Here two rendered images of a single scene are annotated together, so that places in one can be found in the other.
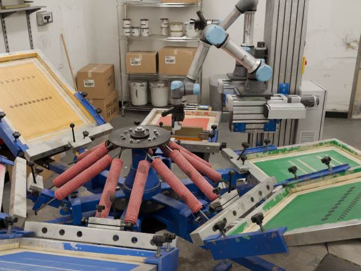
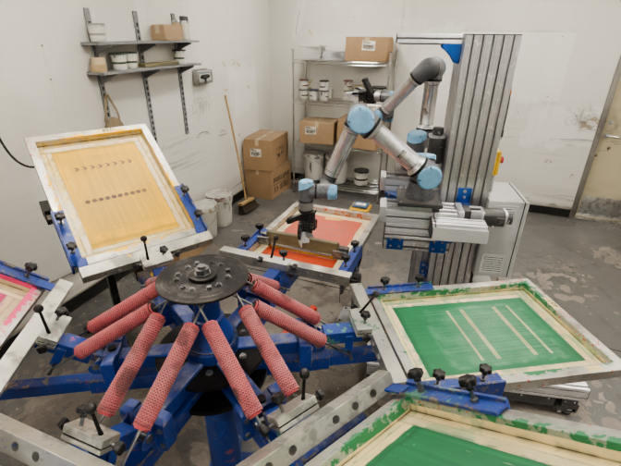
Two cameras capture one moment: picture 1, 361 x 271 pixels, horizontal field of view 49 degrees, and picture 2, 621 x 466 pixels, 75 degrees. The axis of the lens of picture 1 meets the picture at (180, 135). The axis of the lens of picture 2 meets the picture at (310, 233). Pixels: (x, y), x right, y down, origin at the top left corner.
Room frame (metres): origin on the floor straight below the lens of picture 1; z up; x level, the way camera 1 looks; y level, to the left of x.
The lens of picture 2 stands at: (0.72, -0.37, 2.03)
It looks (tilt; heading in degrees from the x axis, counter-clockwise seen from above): 26 degrees down; 11
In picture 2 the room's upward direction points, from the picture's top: 1 degrees clockwise
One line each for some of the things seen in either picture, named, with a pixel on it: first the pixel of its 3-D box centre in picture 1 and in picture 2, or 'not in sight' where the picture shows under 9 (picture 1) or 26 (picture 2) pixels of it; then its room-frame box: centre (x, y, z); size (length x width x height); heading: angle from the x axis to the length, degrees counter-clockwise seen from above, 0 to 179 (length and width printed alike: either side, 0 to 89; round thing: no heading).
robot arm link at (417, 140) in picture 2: (243, 55); (416, 141); (3.30, -0.52, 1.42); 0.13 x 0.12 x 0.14; 156
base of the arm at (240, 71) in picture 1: (242, 69); not in sight; (3.30, -0.52, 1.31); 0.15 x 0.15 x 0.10
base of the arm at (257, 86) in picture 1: (254, 83); (420, 187); (2.80, -0.54, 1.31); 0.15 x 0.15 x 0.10
